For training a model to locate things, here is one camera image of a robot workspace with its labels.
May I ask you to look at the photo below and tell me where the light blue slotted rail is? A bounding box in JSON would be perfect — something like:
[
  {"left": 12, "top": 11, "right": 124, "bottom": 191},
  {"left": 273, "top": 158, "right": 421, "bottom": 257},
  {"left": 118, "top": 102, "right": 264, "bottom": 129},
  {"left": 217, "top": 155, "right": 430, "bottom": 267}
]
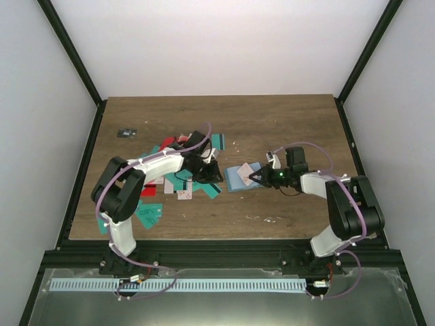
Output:
[{"left": 49, "top": 278, "right": 307, "bottom": 293}]

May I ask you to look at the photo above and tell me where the white blossom card under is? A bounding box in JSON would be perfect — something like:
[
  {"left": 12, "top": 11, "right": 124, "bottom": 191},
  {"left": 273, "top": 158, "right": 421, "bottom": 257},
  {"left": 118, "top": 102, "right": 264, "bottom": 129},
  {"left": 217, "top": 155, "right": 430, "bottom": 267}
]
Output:
[{"left": 177, "top": 189, "right": 192, "bottom": 200}]

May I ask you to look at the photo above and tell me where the white card red pattern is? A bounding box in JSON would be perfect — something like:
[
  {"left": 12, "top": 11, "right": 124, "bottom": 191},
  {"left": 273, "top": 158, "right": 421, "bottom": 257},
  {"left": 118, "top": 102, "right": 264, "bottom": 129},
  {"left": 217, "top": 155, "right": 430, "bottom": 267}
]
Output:
[{"left": 237, "top": 163, "right": 254, "bottom": 187}]

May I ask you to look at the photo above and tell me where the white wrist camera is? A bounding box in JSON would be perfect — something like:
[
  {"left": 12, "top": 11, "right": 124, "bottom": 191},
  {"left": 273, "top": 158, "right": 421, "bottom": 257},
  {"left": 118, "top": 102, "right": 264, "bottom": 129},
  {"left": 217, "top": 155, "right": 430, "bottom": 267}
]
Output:
[
  {"left": 266, "top": 151, "right": 281, "bottom": 170},
  {"left": 201, "top": 147, "right": 219, "bottom": 162}
]

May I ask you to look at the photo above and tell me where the teal card with stripe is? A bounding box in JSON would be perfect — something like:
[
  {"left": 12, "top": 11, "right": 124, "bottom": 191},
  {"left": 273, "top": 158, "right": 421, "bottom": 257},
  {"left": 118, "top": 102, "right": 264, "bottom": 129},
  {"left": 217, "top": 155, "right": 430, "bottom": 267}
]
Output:
[{"left": 211, "top": 133, "right": 225, "bottom": 151}]

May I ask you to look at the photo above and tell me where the black aluminium frame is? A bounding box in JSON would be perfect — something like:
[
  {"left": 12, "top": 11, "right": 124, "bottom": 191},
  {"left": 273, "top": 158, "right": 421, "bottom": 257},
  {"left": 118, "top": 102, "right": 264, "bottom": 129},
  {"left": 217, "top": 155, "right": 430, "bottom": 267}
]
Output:
[{"left": 20, "top": 1, "right": 426, "bottom": 325}]

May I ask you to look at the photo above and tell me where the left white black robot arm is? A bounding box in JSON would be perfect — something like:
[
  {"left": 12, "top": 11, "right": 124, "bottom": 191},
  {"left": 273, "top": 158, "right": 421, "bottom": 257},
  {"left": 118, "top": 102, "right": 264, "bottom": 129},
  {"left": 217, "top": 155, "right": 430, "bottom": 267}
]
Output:
[{"left": 91, "top": 130, "right": 223, "bottom": 274}]

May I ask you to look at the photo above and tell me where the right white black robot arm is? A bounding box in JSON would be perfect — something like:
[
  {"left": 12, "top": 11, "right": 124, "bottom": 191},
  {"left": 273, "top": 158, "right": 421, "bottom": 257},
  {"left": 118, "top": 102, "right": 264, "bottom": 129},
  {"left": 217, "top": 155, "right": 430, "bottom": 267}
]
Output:
[{"left": 249, "top": 143, "right": 385, "bottom": 274}]

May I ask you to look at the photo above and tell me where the purple cable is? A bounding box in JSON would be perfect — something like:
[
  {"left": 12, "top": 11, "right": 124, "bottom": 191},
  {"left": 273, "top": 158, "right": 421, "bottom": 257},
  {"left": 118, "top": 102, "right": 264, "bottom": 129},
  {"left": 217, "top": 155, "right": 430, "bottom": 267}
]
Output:
[
  {"left": 95, "top": 122, "right": 213, "bottom": 302},
  {"left": 271, "top": 142, "right": 370, "bottom": 300}
]

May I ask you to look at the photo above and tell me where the red card lower left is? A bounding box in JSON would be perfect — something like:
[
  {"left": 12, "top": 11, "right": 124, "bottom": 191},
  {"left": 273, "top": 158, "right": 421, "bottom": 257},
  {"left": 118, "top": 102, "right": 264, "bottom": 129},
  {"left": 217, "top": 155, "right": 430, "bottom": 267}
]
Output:
[{"left": 141, "top": 184, "right": 157, "bottom": 197}]

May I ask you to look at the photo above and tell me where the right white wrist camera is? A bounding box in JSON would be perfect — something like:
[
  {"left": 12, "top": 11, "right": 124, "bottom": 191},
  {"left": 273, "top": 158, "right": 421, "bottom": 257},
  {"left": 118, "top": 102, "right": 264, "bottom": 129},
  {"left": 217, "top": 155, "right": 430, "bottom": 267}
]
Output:
[{"left": 266, "top": 151, "right": 281, "bottom": 170}]

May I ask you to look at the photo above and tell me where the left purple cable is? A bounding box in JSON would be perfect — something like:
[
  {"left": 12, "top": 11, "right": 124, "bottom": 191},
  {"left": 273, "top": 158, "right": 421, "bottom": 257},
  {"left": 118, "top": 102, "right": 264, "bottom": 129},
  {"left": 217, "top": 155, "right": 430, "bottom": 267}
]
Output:
[{"left": 95, "top": 122, "right": 213, "bottom": 302}]

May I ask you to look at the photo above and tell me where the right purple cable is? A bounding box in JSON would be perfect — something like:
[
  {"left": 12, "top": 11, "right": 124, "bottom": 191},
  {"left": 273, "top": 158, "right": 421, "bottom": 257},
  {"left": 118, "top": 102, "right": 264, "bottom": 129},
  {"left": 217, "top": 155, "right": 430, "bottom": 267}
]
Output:
[{"left": 271, "top": 142, "right": 370, "bottom": 300}]

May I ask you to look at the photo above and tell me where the teal striped card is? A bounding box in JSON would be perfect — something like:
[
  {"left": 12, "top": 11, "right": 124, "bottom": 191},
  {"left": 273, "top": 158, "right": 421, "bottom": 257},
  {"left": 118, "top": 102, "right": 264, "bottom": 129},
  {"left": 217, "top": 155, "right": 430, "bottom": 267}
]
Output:
[{"left": 201, "top": 183, "right": 222, "bottom": 199}]

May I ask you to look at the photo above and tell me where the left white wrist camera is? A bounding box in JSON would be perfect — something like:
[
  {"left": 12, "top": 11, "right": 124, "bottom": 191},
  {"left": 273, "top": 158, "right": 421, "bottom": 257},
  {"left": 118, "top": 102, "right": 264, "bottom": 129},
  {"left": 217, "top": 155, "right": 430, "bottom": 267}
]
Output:
[{"left": 201, "top": 147, "right": 219, "bottom": 162}]

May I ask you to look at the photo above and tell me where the blue leather card holder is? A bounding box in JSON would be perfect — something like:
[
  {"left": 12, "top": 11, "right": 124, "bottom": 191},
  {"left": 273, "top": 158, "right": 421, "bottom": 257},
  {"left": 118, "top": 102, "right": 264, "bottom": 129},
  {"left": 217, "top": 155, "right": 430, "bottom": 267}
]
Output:
[{"left": 224, "top": 162, "right": 262, "bottom": 192}]

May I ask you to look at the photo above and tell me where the teal VIP card front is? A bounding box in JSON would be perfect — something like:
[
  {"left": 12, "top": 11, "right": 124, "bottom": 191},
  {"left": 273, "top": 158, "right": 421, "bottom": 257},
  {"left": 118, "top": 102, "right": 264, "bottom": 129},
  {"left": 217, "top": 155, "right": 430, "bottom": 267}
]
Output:
[{"left": 135, "top": 201, "right": 162, "bottom": 230}]

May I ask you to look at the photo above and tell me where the small black card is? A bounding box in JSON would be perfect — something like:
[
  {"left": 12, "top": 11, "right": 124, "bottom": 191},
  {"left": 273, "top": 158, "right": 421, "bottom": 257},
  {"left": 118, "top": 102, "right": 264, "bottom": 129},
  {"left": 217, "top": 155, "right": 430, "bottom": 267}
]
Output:
[{"left": 117, "top": 128, "right": 137, "bottom": 138}]

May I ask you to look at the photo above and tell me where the red card black stripe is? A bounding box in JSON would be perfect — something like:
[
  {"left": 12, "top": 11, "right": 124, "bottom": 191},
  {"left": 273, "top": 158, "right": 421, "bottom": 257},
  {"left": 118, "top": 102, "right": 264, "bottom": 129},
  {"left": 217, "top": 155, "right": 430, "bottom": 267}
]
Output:
[{"left": 159, "top": 137, "right": 177, "bottom": 151}]

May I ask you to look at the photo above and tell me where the teal striped card left edge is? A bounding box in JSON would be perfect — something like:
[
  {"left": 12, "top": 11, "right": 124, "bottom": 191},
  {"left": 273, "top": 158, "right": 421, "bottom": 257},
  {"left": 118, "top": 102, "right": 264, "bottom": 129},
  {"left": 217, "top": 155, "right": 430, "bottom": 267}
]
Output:
[{"left": 97, "top": 218, "right": 107, "bottom": 235}]

